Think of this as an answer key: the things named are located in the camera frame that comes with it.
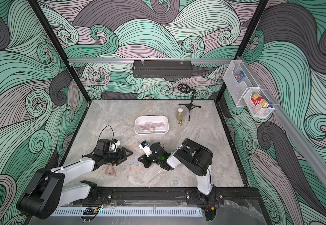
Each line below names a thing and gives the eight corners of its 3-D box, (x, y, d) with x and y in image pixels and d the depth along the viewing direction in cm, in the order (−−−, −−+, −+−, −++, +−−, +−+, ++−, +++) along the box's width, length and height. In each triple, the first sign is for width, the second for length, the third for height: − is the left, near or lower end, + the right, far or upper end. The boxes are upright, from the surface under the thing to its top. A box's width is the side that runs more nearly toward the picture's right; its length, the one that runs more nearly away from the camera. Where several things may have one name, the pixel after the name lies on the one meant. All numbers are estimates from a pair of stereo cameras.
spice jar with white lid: (176, 120, 108) (177, 113, 101) (176, 115, 111) (177, 108, 104) (182, 120, 108) (184, 113, 101) (181, 115, 111) (183, 108, 104)
